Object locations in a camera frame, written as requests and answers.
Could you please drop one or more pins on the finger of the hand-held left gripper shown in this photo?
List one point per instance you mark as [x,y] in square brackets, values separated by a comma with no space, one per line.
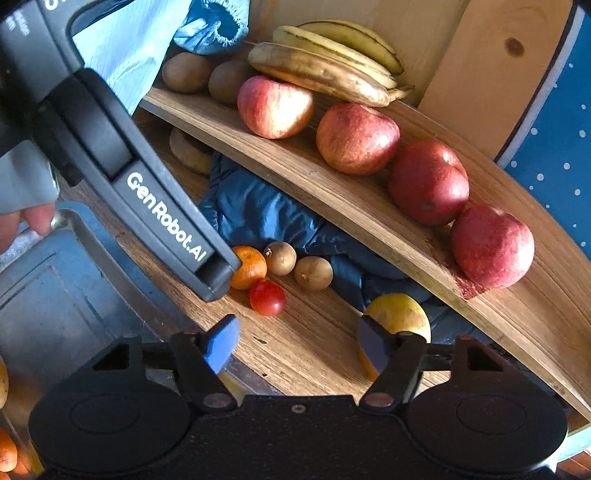
[217,281]

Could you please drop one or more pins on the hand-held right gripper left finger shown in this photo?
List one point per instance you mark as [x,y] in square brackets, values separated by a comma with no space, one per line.
[221,344]

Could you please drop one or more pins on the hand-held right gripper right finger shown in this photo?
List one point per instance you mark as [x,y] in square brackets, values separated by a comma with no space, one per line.
[374,346]

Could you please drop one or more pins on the small orange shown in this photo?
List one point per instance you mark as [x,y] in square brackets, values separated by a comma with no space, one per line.
[251,270]
[6,450]

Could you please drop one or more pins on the red cherry tomato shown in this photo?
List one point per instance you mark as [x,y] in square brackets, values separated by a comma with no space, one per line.
[268,297]

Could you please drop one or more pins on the brown longan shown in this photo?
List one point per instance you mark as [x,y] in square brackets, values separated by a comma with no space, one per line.
[313,273]
[279,258]

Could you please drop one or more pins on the metal tray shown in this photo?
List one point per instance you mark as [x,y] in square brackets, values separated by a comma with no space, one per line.
[46,300]

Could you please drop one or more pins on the striped cream pepino melon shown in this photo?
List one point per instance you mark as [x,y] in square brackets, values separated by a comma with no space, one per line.
[2,381]

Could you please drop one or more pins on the person's left forearm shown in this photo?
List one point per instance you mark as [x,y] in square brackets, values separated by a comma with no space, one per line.
[23,180]

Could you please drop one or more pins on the person's left hand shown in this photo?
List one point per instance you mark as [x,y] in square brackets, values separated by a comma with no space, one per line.
[40,219]

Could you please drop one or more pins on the dark blue quilted jacket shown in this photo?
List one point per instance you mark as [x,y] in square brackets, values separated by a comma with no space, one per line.
[258,207]

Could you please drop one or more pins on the light blue coat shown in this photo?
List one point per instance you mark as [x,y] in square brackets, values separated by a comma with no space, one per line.
[124,41]

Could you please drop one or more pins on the brown potato under shelf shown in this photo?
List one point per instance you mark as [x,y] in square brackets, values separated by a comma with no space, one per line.
[189,150]

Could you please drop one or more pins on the brown kiwi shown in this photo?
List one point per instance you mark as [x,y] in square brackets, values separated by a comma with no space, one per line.
[187,71]
[231,81]

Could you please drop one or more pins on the wooden shelf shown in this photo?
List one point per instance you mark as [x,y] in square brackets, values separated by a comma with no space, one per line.
[323,194]

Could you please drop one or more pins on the dark red apple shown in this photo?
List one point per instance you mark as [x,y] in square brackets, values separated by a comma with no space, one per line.
[491,247]
[428,182]

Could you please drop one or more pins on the blue elastic shoe cover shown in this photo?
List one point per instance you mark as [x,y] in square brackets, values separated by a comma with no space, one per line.
[214,23]

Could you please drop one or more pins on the red yellow apple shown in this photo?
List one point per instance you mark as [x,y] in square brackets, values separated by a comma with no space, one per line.
[358,138]
[274,108]

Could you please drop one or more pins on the brown spotted banana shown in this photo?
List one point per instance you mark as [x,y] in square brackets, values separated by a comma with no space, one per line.
[318,74]

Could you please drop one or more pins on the blue white dotted board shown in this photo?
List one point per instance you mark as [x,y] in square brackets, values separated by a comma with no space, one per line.
[554,175]

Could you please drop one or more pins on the yellow banana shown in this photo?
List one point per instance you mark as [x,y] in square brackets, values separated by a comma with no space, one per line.
[332,51]
[358,39]

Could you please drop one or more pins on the wooden back panel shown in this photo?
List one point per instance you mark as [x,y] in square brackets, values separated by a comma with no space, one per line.
[498,69]

